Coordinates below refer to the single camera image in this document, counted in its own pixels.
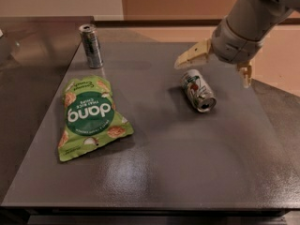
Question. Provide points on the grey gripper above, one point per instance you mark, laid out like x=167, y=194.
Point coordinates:
x=233, y=46

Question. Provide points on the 7up soda can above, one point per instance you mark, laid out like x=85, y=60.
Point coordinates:
x=198, y=91

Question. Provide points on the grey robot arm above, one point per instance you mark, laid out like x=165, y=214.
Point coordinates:
x=273, y=11

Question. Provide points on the tall silver energy drink can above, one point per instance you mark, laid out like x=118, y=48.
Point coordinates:
x=89, y=36

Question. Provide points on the green dang chips bag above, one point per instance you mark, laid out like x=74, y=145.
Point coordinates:
x=91, y=118

